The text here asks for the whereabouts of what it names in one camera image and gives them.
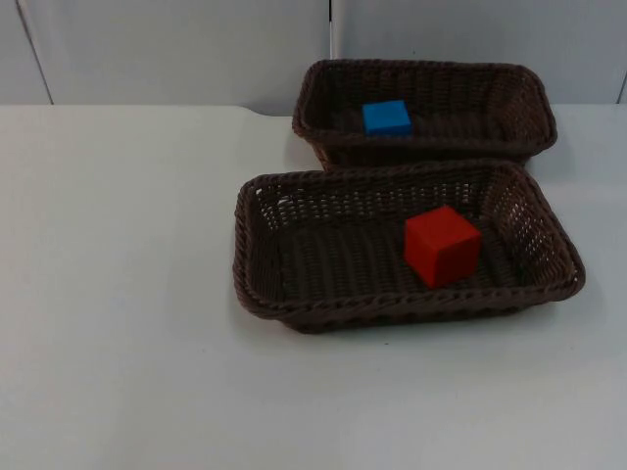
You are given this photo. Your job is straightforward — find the dark brown wicker basket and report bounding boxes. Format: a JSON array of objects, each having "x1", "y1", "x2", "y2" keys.
[
  {"x1": 233, "y1": 159, "x2": 587, "y2": 338},
  {"x1": 292, "y1": 59, "x2": 559, "y2": 172}
]

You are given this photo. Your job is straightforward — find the red cube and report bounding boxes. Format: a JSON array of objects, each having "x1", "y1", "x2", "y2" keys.
[{"x1": 404, "y1": 205, "x2": 483, "y2": 290}]

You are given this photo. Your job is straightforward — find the blue cube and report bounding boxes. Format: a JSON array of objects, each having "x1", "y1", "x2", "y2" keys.
[{"x1": 362, "y1": 100, "x2": 413, "y2": 138}]

